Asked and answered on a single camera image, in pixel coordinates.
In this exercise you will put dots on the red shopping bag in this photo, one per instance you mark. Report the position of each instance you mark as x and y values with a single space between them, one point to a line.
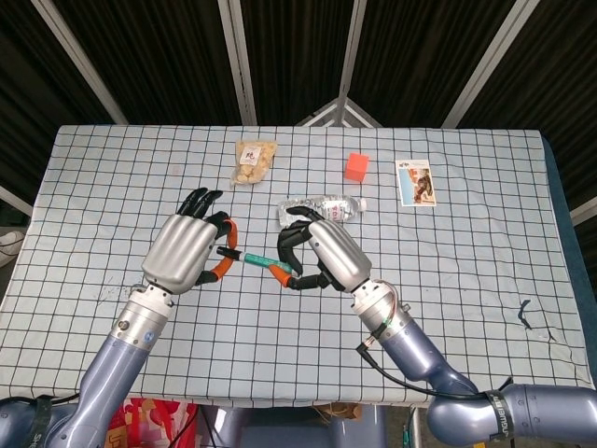
158 420

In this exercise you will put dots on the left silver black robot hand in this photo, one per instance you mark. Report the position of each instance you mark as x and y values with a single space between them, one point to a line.
182 252

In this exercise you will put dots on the white sneaker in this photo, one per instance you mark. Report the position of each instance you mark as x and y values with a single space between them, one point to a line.
10 242

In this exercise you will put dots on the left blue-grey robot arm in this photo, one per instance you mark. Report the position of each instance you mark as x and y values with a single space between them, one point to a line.
116 364

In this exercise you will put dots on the brown paper bag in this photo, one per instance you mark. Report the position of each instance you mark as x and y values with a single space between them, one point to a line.
340 411

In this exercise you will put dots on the clear bag of snacks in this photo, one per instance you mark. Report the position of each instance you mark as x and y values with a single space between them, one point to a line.
252 163

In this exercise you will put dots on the clear plastic water bottle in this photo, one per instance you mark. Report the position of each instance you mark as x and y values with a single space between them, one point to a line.
336 207

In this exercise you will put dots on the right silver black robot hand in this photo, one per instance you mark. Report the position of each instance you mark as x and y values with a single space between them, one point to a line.
338 252

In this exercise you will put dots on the green white marker pen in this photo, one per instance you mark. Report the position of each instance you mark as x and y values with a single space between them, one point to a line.
259 259

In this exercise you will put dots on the blue plastic chair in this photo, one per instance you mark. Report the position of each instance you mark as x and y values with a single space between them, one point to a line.
280 434

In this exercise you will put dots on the black marker cap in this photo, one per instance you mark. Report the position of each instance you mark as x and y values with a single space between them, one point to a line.
227 253

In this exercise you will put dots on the picture card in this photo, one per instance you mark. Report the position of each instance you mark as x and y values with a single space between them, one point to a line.
416 183

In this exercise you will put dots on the white metal frame foot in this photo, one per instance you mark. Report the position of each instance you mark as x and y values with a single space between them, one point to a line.
326 113

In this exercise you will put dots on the light blue checkered tablecloth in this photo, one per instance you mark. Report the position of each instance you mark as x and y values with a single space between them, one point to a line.
466 261

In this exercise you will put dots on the orange cube block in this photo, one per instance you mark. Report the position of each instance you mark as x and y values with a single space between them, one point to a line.
356 167

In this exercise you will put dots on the white metal partition post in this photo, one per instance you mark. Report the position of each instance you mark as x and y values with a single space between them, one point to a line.
490 60
238 60
79 56
352 46

